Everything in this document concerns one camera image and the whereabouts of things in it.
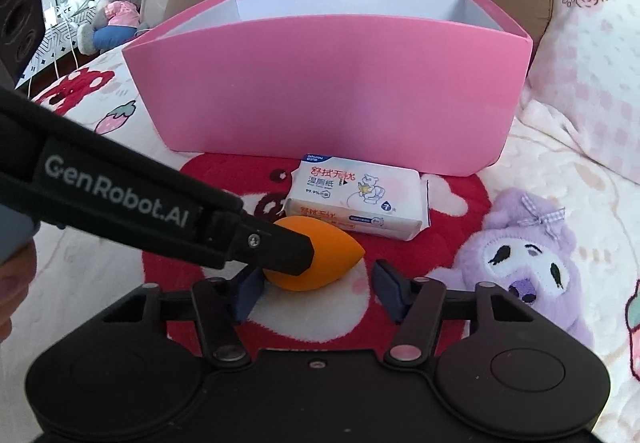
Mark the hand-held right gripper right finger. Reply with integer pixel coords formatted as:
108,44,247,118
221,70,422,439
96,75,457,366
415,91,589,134
374,259,538,367

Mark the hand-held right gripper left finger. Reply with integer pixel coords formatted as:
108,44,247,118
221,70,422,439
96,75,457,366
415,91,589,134
102,265,265,369

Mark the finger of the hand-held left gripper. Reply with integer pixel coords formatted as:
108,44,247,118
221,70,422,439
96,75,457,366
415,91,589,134
197,212,315,280

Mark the orange makeup sponge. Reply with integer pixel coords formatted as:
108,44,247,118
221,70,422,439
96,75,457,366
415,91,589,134
262,216,366,292

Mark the white wet wipes pack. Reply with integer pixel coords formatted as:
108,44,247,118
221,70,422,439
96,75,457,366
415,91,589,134
284,154,432,242

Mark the purple plush toy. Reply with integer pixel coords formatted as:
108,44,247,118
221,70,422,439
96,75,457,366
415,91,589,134
430,188,596,349

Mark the pink cardboard box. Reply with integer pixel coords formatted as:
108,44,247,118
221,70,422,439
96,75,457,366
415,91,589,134
121,0,533,178

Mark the person's left hand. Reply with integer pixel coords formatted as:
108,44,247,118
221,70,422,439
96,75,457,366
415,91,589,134
0,243,39,346

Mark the patterned side table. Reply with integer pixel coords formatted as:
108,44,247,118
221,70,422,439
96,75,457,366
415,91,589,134
15,6,101,89

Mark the black speaker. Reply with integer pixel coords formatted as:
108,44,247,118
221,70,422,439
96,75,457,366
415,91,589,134
0,0,46,84

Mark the bear printed blanket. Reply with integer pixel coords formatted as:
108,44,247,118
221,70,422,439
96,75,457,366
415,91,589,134
15,46,640,443

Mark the pink checked pillow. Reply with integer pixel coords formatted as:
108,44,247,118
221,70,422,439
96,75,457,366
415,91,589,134
520,0,640,184

